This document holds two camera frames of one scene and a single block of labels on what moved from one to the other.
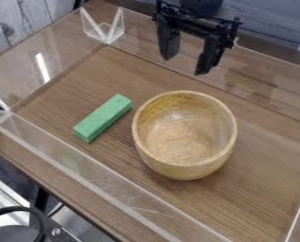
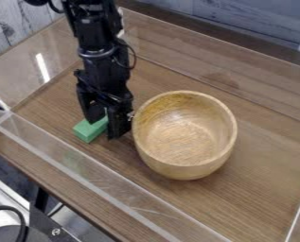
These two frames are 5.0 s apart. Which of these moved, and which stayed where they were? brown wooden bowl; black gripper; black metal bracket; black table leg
Moved: black gripper
Stayed: black table leg; brown wooden bowl; black metal bracket
